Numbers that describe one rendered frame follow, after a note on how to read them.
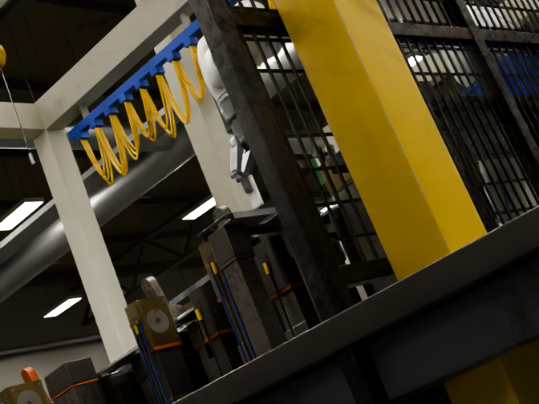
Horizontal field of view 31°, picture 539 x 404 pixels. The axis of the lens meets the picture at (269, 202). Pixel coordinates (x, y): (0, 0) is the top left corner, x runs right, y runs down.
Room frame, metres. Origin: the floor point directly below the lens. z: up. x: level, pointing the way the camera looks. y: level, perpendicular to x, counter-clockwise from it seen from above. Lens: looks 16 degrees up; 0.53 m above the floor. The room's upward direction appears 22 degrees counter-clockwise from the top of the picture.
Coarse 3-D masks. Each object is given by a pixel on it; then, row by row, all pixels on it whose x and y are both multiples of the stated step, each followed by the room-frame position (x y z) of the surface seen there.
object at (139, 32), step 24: (144, 0) 5.29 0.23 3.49; (168, 0) 5.19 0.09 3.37; (120, 24) 5.44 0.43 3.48; (144, 24) 5.33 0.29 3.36; (168, 24) 5.29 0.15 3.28; (96, 48) 5.60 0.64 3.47; (120, 48) 5.48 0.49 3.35; (144, 48) 5.47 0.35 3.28; (72, 72) 5.76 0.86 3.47; (96, 72) 5.64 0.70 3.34; (120, 72) 5.65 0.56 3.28; (48, 96) 5.93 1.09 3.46; (72, 96) 5.81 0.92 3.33; (96, 96) 5.84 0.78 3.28; (0, 120) 5.73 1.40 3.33; (24, 120) 5.89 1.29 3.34; (48, 120) 5.98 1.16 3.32; (72, 120) 6.04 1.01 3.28
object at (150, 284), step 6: (150, 276) 2.24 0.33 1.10; (144, 282) 2.23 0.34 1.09; (150, 282) 2.22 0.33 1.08; (156, 282) 2.23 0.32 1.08; (144, 288) 2.24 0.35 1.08; (150, 288) 2.23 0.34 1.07; (156, 288) 2.23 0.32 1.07; (150, 294) 2.24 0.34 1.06; (156, 294) 2.22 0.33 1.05; (162, 294) 2.24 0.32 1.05; (168, 306) 2.24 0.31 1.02; (174, 312) 2.25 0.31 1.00; (174, 318) 2.24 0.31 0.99
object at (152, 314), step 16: (144, 304) 2.18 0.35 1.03; (160, 304) 2.21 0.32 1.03; (128, 320) 2.20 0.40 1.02; (144, 320) 2.17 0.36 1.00; (160, 320) 2.20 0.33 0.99; (144, 336) 2.17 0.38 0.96; (160, 336) 2.19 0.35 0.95; (176, 336) 2.22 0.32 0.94; (144, 352) 2.18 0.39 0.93; (160, 352) 2.18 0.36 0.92; (176, 352) 2.22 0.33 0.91; (160, 368) 2.18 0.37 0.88; (176, 368) 2.20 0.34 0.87; (160, 384) 2.17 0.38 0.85; (176, 384) 2.19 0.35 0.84; (192, 384) 2.22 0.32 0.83; (160, 400) 2.21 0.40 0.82; (176, 400) 2.18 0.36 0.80
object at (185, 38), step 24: (192, 24) 5.19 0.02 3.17; (168, 48) 5.33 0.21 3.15; (192, 48) 5.25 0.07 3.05; (144, 72) 5.48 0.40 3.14; (120, 96) 5.62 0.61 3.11; (144, 96) 5.52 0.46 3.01; (168, 96) 5.42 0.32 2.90; (192, 96) 5.31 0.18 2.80; (96, 120) 5.80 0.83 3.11; (120, 144) 5.75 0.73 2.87; (96, 168) 5.88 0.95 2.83; (120, 168) 5.82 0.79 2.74
